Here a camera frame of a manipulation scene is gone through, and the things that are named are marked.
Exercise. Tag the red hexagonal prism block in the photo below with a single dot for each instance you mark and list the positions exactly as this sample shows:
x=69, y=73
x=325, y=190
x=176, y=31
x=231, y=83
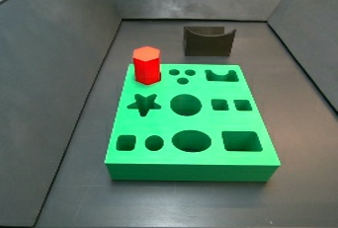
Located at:
x=147, y=65

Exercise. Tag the green foam shape board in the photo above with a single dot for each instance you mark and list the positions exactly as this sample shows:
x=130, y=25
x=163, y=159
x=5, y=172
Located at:
x=190, y=128

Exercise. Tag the black curved arch block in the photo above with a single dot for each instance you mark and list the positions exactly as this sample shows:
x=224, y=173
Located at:
x=207, y=41

